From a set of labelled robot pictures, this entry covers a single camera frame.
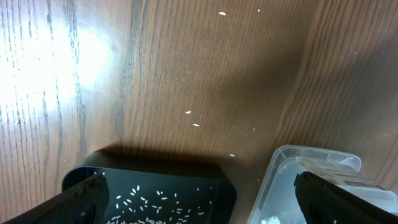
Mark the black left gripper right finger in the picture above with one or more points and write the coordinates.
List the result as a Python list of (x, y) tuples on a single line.
[(323, 202)]

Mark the black plastic tray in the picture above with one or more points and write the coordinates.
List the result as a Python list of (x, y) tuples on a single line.
[(225, 193)]

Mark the white tissue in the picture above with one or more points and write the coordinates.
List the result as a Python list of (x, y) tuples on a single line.
[(271, 220)]

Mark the clear plastic bin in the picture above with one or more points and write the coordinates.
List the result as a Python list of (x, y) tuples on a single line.
[(276, 196)]

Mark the white rice pile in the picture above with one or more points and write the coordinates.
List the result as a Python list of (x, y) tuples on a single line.
[(140, 197)]

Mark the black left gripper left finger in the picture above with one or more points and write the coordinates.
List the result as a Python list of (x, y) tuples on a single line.
[(84, 203)]

